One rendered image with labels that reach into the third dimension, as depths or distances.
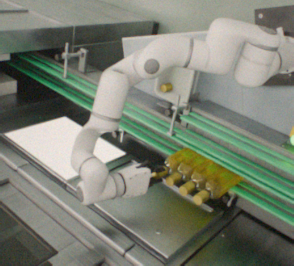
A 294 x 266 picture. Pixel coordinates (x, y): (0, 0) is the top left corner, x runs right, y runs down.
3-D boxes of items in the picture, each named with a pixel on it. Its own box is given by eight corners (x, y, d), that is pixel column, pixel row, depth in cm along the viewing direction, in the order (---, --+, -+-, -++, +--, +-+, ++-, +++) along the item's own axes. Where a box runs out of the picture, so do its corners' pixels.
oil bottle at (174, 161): (193, 153, 153) (160, 171, 137) (196, 140, 150) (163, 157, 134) (204, 159, 150) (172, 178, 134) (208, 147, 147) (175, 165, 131)
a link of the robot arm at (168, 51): (188, 37, 112) (140, 25, 109) (197, 39, 99) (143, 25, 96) (177, 83, 115) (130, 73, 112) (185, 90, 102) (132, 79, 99)
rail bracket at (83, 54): (88, 71, 192) (52, 78, 175) (92, 39, 185) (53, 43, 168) (95, 74, 190) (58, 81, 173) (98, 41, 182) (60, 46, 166)
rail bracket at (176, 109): (178, 128, 153) (159, 136, 144) (186, 90, 146) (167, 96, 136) (184, 131, 152) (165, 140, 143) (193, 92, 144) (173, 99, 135)
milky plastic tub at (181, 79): (165, 90, 169) (152, 93, 163) (174, 40, 159) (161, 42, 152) (196, 104, 161) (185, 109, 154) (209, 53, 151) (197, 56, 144)
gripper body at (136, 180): (119, 204, 120) (148, 196, 126) (124, 178, 115) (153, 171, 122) (108, 191, 125) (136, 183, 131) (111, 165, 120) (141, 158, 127)
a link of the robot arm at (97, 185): (74, 155, 111) (89, 169, 104) (106, 148, 117) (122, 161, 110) (73, 199, 116) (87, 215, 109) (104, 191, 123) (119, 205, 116)
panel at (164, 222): (65, 119, 183) (-1, 139, 157) (65, 114, 181) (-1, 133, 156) (222, 216, 139) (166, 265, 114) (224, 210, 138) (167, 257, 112)
